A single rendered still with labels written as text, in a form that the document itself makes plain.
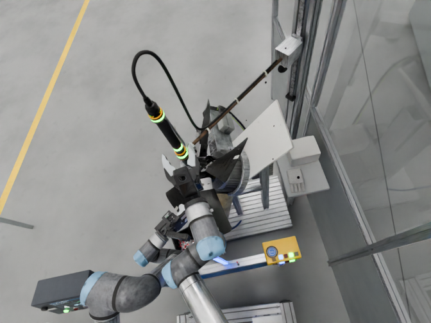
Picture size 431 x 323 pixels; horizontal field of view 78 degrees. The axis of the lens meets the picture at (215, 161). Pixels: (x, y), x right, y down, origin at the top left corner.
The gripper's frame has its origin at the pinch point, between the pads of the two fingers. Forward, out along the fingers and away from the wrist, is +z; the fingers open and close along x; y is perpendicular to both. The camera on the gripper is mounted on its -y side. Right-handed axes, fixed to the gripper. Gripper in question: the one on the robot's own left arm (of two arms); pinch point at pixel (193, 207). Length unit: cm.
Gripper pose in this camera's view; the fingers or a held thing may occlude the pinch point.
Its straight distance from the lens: 131.4
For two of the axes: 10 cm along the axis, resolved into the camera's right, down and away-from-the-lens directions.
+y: -7.0, -5.2, 4.9
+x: 2.5, 4.7, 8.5
